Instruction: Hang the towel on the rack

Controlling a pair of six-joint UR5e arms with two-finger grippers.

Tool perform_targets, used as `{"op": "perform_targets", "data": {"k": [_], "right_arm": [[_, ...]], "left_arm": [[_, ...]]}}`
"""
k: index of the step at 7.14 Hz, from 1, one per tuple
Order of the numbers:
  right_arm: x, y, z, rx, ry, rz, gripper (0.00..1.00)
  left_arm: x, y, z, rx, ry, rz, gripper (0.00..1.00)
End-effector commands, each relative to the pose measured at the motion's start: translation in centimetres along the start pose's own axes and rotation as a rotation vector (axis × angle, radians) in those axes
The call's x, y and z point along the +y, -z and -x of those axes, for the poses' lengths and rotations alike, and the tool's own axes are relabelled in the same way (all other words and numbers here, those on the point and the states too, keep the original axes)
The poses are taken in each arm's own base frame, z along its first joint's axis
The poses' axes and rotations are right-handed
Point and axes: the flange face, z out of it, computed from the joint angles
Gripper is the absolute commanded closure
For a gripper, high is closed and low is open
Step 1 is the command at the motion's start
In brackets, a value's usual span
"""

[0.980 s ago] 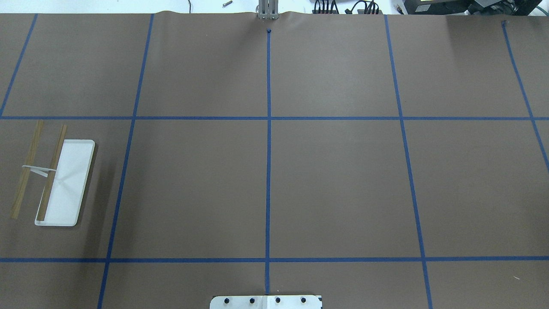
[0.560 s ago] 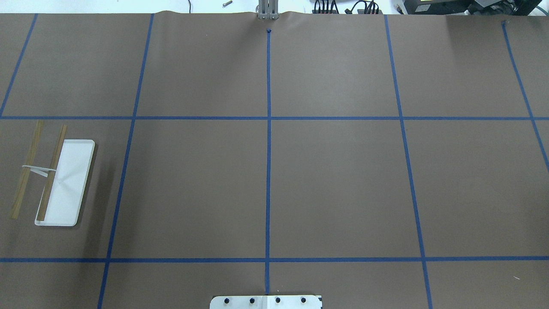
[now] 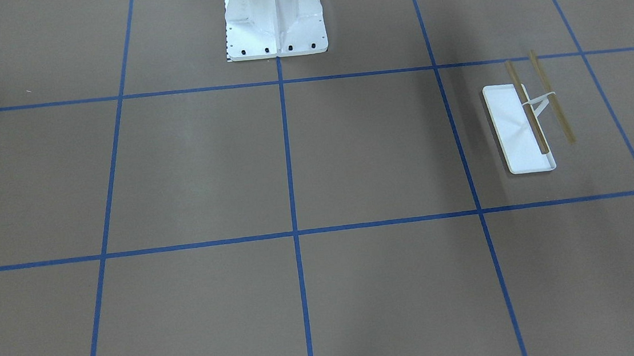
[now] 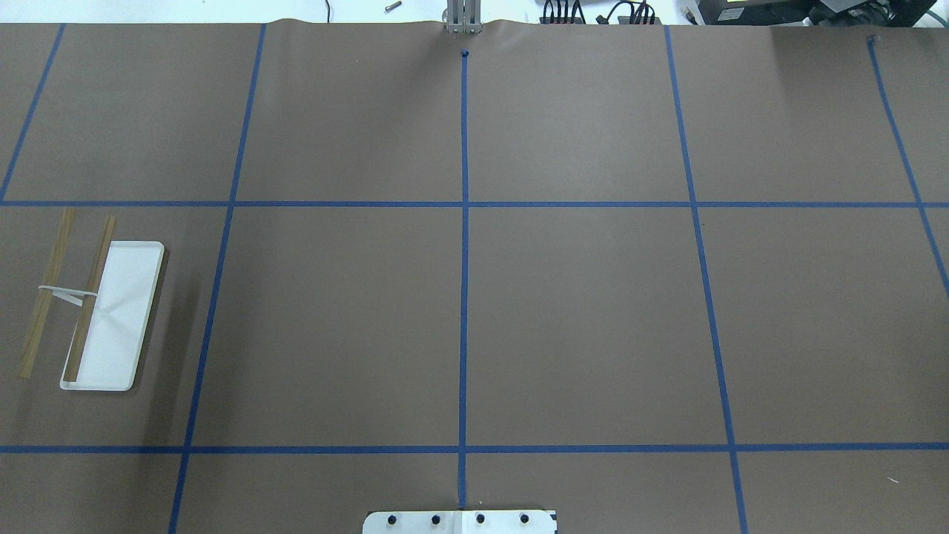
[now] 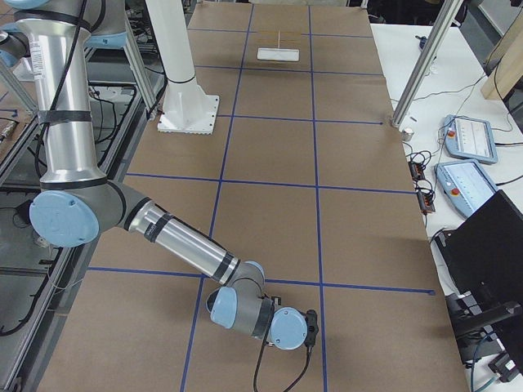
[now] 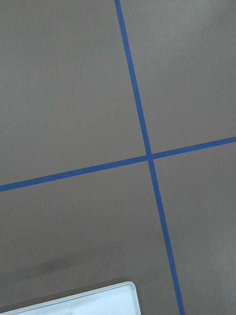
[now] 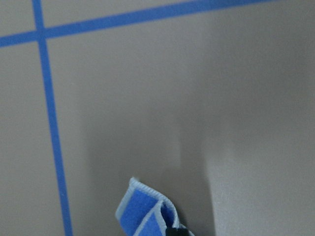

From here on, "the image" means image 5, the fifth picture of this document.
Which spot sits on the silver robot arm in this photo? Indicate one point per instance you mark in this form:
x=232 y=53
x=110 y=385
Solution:
x=78 y=201

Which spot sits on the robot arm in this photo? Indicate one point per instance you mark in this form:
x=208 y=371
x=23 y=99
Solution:
x=14 y=44

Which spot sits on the white towel rack base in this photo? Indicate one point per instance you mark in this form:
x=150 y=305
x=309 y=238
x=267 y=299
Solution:
x=278 y=54

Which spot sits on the black adapter box lower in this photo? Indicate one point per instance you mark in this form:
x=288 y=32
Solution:
x=425 y=202

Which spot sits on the black adapter box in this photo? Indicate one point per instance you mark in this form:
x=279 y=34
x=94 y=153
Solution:
x=417 y=171
x=425 y=202

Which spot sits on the black adapter box upper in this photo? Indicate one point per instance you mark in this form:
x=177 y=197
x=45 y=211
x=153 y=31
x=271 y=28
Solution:
x=417 y=171

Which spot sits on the lower teach pendant tablet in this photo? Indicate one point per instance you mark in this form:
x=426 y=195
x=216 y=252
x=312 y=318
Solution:
x=466 y=184

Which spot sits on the teach pendant tablet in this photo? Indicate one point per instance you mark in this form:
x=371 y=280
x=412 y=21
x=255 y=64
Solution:
x=466 y=184
x=466 y=137

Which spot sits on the small metal cylinder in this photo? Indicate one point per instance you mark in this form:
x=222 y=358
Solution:
x=407 y=134

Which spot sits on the upper teach pendant tablet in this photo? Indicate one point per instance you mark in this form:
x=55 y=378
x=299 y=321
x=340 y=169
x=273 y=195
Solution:
x=466 y=137

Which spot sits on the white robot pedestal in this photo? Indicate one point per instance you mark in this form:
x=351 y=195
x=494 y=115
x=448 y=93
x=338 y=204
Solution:
x=186 y=106

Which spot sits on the aluminium frame post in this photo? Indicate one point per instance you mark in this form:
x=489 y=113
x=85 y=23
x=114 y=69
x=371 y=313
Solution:
x=438 y=32

